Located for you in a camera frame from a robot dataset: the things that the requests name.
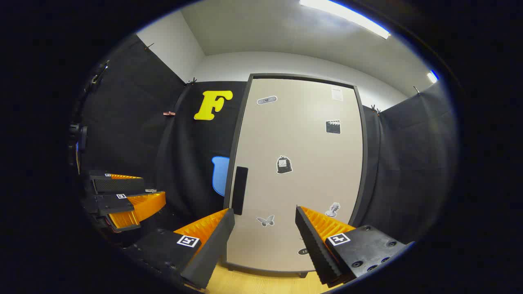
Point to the dark grey cabinet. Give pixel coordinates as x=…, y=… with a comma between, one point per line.
x=365, y=171

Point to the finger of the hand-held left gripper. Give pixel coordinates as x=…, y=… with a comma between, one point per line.
x=110, y=203
x=118, y=185

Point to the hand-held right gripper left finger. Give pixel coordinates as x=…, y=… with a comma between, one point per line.
x=212, y=253

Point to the black metal clamp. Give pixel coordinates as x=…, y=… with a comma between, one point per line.
x=98, y=75

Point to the black backdrop cloth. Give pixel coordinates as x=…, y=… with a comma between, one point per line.
x=135, y=122

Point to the small ceiling light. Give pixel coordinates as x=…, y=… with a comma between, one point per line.
x=432, y=76

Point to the long ceiling light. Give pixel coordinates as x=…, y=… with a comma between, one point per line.
x=347, y=16

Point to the beige cabinet door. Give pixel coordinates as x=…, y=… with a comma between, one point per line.
x=302, y=192

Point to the black cloth clip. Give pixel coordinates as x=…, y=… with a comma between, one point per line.
x=149, y=46
x=416, y=89
x=191, y=81
x=375, y=109

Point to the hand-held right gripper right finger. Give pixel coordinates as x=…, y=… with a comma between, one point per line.
x=312, y=249

